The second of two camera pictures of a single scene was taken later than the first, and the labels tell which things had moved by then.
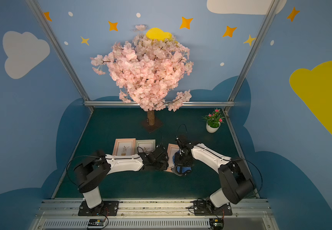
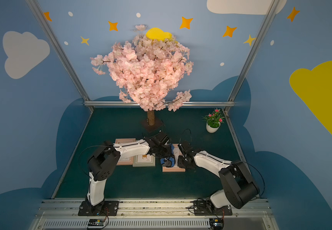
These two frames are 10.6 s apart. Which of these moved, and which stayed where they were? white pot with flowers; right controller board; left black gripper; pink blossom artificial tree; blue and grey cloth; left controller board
Moved: left black gripper; blue and grey cloth
Stayed: white pot with flowers; right controller board; pink blossom artificial tree; left controller board
